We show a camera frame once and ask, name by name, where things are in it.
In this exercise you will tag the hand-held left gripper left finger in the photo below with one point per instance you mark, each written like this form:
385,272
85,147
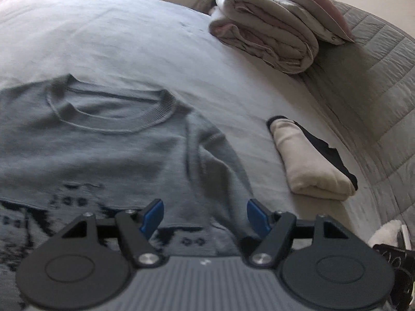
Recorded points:
152,217

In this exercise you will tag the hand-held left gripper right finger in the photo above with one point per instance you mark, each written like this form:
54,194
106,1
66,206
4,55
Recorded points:
257,217

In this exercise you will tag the grey knitted sweater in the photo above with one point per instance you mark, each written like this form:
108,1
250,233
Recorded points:
113,142

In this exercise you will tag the folded beige and black garment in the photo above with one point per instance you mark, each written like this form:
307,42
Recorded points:
311,165

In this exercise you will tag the white fluffy cloth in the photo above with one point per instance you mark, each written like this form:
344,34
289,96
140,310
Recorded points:
385,231

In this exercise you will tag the black printed bag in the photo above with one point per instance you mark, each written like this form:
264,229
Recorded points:
397,272

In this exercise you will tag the grey quilted headboard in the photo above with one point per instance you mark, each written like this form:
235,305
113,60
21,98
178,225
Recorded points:
373,87

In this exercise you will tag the bed with grey sheet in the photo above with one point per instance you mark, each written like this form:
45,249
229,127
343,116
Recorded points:
146,39

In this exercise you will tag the folded pink and white duvet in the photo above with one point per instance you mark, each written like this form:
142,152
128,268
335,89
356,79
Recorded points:
266,29

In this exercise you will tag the pink and grey pillow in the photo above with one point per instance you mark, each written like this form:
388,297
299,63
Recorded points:
311,6

